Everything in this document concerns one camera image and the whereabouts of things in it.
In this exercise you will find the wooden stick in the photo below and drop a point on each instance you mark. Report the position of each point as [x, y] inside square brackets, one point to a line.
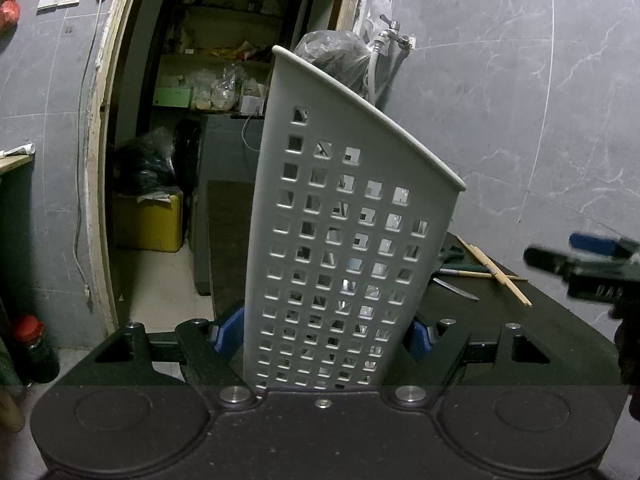
[10, 410]

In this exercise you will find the hanging plastic bag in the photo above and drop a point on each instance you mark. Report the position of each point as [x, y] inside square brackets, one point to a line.
[381, 2]

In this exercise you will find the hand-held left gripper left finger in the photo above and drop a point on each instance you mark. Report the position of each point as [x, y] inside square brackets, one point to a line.
[227, 330]

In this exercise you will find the clear plastic bag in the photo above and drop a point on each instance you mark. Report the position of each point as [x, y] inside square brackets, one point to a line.
[220, 92]

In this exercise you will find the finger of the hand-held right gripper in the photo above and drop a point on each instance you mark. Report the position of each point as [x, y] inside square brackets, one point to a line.
[595, 244]
[600, 277]

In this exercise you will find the wooden wall shelf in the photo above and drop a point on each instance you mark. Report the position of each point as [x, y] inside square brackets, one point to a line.
[15, 162]

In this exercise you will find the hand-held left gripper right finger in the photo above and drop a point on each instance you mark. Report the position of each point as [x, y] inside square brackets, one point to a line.
[417, 340]

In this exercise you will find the storage shelf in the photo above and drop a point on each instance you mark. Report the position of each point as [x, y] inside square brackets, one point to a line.
[200, 59]

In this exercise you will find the green box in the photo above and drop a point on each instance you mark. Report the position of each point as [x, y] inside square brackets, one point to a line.
[172, 97]

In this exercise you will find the grey cabinet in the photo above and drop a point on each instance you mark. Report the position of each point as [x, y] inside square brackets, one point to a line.
[225, 160]

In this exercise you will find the white perforated utensil basket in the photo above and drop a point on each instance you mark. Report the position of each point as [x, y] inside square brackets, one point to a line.
[277, 125]

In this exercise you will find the black plastic bag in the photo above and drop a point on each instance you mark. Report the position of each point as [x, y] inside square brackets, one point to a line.
[330, 55]
[145, 165]

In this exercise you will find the white tube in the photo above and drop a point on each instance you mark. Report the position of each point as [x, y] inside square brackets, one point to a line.
[20, 150]

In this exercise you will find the door frame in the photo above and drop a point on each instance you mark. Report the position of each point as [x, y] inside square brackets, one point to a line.
[97, 160]

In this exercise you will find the white box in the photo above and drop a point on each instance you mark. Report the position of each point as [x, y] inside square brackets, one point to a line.
[252, 105]

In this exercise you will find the yellow crate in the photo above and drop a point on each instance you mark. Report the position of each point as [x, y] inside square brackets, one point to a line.
[150, 225]

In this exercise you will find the red capped dark bottle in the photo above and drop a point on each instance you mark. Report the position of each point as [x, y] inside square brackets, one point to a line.
[37, 355]

